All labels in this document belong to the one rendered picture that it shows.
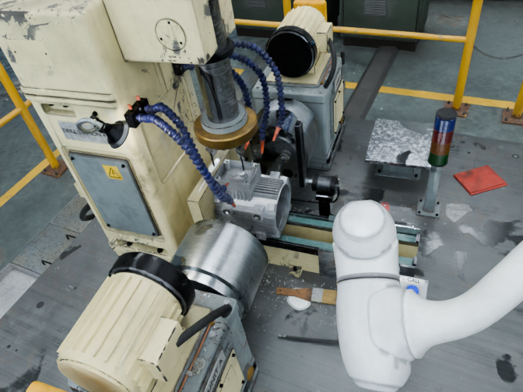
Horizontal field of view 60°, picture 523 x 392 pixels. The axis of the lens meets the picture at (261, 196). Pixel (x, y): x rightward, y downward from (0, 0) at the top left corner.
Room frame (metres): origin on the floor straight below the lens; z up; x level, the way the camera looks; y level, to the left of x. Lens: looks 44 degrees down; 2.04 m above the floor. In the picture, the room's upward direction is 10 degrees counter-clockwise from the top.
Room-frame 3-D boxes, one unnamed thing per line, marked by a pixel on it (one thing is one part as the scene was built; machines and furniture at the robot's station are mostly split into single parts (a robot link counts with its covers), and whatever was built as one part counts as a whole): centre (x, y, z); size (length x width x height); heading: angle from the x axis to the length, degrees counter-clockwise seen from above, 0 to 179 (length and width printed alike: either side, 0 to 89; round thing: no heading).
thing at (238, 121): (1.06, 0.06, 1.43); 0.18 x 0.18 x 0.48
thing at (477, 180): (1.17, -0.82, 0.80); 0.15 x 0.12 x 0.01; 98
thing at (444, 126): (1.07, -0.59, 1.19); 0.06 x 0.06 x 0.04
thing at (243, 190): (1.06, 0.06, 1.11); 0.12 x 0.11 x 0.07; 64
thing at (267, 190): (1.04, 0.03, 1.02); 0.20 x 0.19 x 0.19; 64
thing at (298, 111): (1.34, -0.12, 1.04); 0.41 x 0.25 x 0.25; 154
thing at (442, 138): (1.07, -0.59, 1.14); 0.06 x 0.06 x 0.04
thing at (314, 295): (0.80, -0.09, 0.80); 0.21 x 0.05 x 0.01; 71
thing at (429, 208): (1.07, -0.59, 1.01); 0.08 x 0.08 x 0.42; 64
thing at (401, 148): (1.34, -0.57, 0.86); 0.27 x 0.24 x 0.12; 154
